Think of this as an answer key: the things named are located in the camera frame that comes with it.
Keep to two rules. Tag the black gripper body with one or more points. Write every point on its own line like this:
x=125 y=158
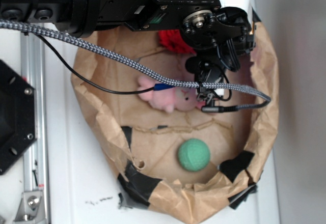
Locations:
x=230 y=25

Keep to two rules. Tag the pink plush bunny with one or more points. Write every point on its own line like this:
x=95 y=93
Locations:
x=177 y=98

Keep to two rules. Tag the aluminium extrusion rail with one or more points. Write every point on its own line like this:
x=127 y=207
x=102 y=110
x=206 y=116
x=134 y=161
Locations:
x=35 y=204

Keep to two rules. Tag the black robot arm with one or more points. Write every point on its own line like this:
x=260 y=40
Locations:
x=81 y=18

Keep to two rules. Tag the brown paper bag tray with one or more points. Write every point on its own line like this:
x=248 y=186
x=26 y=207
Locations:
x=141 y=143

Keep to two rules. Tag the red crumpled paper flower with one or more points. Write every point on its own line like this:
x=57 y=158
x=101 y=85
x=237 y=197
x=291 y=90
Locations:
x=172 y=41

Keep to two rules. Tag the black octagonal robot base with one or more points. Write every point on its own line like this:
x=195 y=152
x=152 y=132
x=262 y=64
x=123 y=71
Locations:
x=18 y=130

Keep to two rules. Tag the green foam ball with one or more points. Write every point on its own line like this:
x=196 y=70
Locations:
x=193 y=155

